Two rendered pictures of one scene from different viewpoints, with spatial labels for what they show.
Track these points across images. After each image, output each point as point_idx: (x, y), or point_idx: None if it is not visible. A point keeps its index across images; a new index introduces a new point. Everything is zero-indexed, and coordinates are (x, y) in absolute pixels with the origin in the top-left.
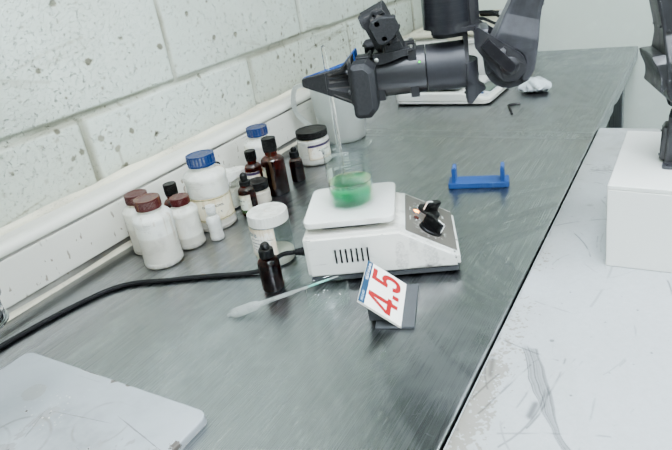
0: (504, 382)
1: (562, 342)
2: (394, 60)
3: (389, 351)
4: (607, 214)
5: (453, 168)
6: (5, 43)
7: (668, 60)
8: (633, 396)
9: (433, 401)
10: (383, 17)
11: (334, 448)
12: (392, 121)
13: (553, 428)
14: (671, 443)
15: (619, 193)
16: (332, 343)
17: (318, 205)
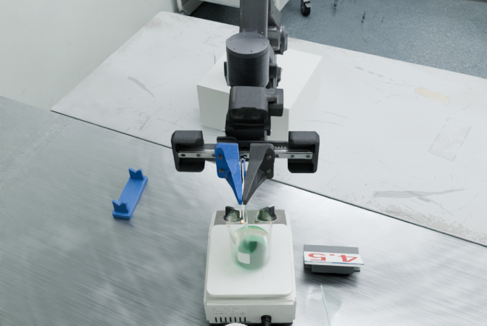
0: (404, 208)
1: (367, 180)
2: None
3: (383, 262)
4: (288, 124)
5: (125, 201)
6: None
7: (278, 27)
8: (406, 164)
9: (426, 239)
10: (282, 93)
11: (475, 287)
12: None
13: (434, 193)
14: (433, 159)
15: (291, 109)
16: (377, 298)
17: (251, 285)
